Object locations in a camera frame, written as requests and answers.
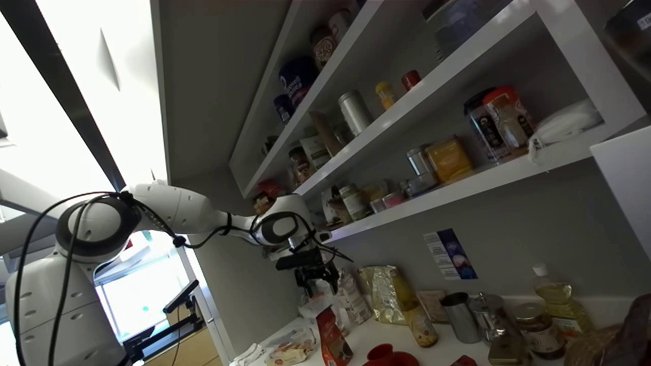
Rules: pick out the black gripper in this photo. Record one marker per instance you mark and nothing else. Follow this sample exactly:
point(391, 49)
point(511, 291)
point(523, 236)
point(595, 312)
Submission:
point(302, 260)

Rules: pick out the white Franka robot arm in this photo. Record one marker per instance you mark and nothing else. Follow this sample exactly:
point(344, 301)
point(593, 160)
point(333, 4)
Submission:
point(183, 205)

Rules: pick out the clear snack packet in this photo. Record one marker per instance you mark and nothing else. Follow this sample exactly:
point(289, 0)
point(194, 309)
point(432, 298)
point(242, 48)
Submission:
point(352, 298)

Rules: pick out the small pink packet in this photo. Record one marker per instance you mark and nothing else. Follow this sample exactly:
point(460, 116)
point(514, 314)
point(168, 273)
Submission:
point(388, 201)

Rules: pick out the yellow packet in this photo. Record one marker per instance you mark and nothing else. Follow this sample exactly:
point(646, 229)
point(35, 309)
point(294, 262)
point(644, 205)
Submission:
point(449, 160)

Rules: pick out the gold foil bag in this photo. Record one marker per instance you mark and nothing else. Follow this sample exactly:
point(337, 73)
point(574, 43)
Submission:
point(388, 294)

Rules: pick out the clear plastic food container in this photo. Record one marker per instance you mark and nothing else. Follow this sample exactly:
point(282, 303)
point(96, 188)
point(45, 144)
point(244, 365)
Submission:
point(292, 348)

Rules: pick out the glass jar brown contents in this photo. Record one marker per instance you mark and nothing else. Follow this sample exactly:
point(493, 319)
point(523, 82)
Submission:
point(334, 208)

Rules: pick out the jar with green white label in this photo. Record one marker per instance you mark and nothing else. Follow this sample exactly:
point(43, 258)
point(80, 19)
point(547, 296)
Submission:
point(354, 201)

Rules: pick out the red cup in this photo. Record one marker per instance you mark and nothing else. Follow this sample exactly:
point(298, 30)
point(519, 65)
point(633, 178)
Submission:
point(380, 350)

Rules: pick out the red round container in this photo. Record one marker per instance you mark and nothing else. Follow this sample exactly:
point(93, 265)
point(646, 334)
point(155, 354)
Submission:
point(271, 188)

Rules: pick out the red plate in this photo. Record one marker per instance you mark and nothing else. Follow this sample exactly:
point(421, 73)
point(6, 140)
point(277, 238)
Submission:
point(402, 360)

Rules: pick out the dark jar with label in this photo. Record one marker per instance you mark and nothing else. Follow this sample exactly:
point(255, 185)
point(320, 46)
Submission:
point(299, 165)

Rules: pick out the white labelled jar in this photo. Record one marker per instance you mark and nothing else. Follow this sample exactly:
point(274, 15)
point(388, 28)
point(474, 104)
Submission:
point(315, 151)

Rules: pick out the metal cup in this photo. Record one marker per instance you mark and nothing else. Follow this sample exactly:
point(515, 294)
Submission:
point(460, 318)

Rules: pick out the kraft brown box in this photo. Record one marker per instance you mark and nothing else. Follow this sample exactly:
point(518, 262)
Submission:
point(328, 132)

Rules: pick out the silver can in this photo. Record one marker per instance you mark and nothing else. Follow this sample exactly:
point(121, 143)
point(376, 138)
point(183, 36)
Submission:
point(419, 167)

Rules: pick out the black metal stand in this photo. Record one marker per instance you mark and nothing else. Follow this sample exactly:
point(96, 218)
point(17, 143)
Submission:
point(170, 318)

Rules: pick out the pale cylindrical canister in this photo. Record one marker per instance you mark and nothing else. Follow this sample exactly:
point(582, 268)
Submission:
point(354, 112)

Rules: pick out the small dark blue can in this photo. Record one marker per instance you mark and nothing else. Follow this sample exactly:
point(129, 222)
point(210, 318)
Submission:
point(283, 109)

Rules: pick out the tall glass metal container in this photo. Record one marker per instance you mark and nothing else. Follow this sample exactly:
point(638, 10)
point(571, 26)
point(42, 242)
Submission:
point(500, 332)

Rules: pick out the small yellow container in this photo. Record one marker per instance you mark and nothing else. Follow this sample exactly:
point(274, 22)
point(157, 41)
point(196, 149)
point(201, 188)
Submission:
point(385, 93)

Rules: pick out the large dark blue can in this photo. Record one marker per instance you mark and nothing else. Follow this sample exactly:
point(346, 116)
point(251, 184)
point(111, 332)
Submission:
point(298, 80)

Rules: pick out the small red topped container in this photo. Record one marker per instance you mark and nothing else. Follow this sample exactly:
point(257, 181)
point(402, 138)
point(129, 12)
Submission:
point(409, 80)

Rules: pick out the dark lidded jar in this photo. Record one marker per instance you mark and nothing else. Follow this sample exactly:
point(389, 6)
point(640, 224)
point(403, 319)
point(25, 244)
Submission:
point(485, 132)

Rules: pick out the glass jar dark lid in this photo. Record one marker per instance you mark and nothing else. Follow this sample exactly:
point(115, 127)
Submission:
point(542, 332)

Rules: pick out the jar with red label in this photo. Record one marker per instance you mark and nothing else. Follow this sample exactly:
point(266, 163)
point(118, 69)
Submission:
point(323, 46)

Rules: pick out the clear bottle yellow oil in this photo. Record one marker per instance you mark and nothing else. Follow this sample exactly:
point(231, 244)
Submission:
point(560, 298)

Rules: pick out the red lidded jar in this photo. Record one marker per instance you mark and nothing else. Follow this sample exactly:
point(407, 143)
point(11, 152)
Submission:
point(509, 115)

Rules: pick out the jar with pale lid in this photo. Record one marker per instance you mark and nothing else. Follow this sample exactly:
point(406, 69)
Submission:
point(341, 22)

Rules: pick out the white plastic bag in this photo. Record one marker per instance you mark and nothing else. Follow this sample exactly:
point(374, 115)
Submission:
point(566, 124)

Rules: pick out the dark round bowl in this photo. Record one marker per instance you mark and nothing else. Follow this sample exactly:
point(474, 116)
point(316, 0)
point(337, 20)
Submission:
point(468, 22)

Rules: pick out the brown rounded object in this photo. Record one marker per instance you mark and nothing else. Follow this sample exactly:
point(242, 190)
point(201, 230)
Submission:
point(628, 332)

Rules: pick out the black window beam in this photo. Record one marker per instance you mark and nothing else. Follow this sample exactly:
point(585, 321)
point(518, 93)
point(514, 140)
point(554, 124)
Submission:
point(62, 87)

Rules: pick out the blue and white wall card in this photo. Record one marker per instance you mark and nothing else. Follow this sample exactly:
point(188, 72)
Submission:
point(450, 255)

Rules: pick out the white wall shelf unit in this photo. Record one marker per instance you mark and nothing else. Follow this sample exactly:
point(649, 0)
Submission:
point(216, 82)

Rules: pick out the white wall cabinet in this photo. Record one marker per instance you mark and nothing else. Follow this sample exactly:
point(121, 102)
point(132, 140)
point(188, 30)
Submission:
point(624, 190)

